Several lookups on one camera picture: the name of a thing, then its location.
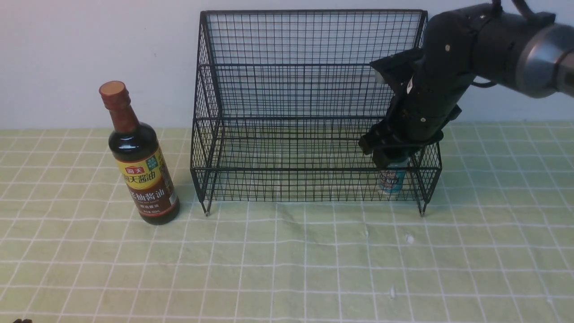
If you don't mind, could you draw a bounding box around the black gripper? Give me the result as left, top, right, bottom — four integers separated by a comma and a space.
357, 48, 475, 168

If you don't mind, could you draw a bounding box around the small green-capped seasoning bottle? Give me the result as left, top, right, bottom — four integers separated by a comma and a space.
379, 157, 409, 196

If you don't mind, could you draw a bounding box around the dark soy sauce bottle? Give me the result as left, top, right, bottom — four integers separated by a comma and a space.
99, 80, 180, 225

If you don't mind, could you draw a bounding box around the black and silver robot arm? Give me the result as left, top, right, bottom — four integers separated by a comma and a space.
358, 0, 574, 168

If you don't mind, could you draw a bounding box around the green checkered tablecloth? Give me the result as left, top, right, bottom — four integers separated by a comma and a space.
0, 122, 573, 323

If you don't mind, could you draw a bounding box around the black wire mesh shelf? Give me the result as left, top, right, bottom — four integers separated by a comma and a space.
190, 9, 442, 215

